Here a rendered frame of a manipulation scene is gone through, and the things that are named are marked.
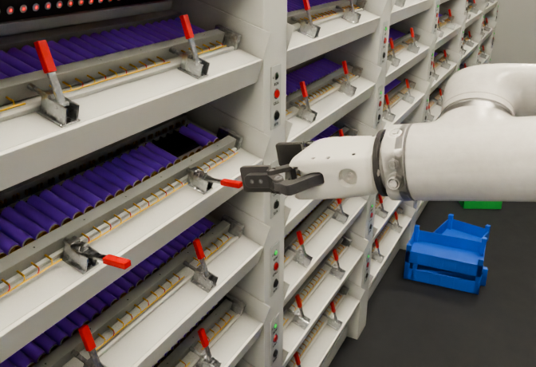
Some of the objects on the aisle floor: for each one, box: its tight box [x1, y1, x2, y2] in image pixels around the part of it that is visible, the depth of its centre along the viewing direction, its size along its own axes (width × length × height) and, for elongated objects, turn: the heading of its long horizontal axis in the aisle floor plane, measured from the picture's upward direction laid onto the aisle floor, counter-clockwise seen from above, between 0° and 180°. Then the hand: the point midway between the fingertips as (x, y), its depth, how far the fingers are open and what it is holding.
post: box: [170, 0, 288, 367], centre depth 117 cm, size 20×9×176 cm, turn 62°
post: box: [318, 0, 394, 340], centre depth 174 cm, size 20×9×176 cm, turn 62°
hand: (267, 166), depth 70 cm, fingers open, 8 cm apart
